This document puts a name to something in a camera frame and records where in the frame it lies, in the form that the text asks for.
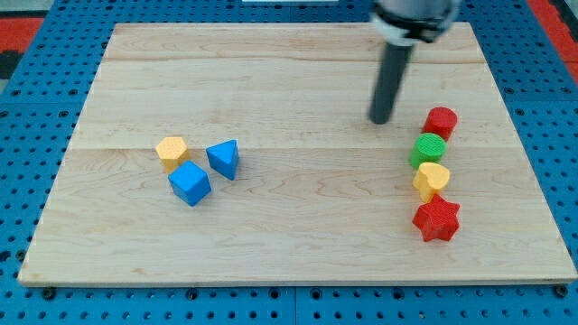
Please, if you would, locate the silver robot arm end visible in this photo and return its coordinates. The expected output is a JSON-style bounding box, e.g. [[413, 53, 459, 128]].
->
[[369, 0, 461, 47]]

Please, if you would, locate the blue triangle block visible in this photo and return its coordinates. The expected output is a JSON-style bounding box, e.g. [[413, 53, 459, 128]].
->
[[206, 139, 239, 181]]

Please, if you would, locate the blue cube block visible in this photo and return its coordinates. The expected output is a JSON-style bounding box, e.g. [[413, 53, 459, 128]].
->
[[168, 161, 211, 207]]

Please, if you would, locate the light wooden board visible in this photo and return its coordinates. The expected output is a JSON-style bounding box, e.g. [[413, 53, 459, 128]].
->
[[18, 23, 577, 288]]

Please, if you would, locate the yellow hexagon block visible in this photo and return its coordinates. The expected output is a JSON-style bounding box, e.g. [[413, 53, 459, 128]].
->
[[155, 136, 191, 174]]

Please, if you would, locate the green cylinder block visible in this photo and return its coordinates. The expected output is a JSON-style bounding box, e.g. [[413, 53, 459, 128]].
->
[[409, 133, 447, 170]]

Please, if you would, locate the yellow heart block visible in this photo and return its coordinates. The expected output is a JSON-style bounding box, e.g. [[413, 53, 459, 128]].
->
[[413, 162, 451, 203]]

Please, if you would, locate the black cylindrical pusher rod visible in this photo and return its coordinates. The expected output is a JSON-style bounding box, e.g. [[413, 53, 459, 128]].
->
[[368, 42, 414, 125]]

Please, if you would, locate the red cylinder block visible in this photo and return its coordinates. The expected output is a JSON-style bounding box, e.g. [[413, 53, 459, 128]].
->
[[422, 107, 458, 142]]

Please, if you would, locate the red star block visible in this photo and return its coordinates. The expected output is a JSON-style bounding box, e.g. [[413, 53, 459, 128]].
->
[[412, 194, 461, 242]]

